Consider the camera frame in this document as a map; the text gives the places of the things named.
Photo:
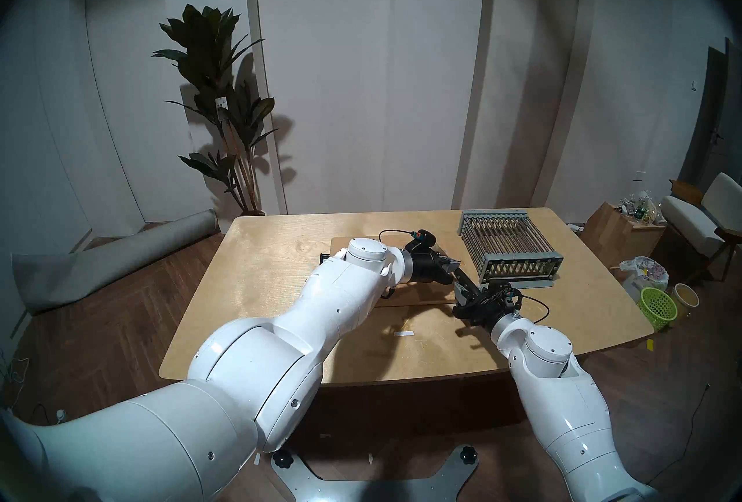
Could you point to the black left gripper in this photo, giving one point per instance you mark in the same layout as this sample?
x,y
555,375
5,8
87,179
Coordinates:
x,y
426,268

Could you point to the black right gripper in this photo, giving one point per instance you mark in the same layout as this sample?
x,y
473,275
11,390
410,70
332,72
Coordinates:
x,y
487,314

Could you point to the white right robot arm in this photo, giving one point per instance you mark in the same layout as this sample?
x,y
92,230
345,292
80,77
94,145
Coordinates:
x,y
568,408

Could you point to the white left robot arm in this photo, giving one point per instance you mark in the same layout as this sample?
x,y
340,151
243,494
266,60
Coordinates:
x,y
232,379

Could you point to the grey metal roller knife rack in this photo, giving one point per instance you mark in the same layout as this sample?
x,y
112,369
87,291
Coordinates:
x,y
510,240

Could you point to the light wooden box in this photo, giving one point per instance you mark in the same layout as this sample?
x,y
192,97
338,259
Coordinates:
x,y
614,234

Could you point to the black base knob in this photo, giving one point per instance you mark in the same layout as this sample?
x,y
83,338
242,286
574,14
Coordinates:
x,y
468,455
282,459

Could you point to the white plastic bag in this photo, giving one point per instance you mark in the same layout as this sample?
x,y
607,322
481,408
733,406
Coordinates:
x,y
644,275

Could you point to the green mesh waste basket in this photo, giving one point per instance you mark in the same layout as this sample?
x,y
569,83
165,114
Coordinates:
x,y
658,308

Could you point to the clear bag of items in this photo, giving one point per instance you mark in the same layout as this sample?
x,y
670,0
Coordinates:
x,y
642,208

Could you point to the beige round bucket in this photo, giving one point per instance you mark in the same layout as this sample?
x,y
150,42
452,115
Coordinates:
x,y
686,298

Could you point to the white cushioned wooden armchair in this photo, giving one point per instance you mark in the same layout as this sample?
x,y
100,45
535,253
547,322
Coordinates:
x,y
693,219

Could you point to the dark grey door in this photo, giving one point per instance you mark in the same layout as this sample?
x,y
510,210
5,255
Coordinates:
x,y
710,112

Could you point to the tall green potted plant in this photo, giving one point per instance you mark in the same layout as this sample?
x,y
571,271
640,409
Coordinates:
x,y
211,54

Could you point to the rolled grey carpet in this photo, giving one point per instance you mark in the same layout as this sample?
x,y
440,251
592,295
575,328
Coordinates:
x,y
110,260

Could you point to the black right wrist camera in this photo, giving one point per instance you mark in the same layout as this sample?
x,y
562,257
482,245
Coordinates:
x,y
504,293

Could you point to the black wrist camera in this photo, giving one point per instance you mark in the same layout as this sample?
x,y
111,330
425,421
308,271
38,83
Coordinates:
x,y
504,293
422,240

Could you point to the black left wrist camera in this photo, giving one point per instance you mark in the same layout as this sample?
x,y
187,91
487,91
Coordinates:
x,y
422,240

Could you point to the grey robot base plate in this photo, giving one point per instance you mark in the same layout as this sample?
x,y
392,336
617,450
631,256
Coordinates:
x,y
371,489

